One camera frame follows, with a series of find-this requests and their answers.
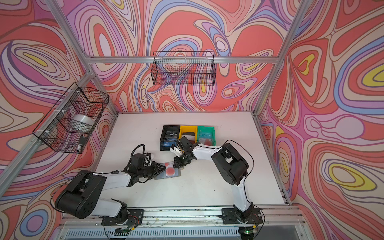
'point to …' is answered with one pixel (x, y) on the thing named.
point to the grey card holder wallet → (178, 173)
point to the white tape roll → (82, 123)
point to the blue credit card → (168, 143)
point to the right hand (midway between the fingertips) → (176, 168)
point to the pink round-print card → (170, 170)
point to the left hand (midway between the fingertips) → (167, 167)
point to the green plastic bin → (206, 135)
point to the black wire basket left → (70, 123)
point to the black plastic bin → (169, 135)
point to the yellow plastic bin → (188, 129)
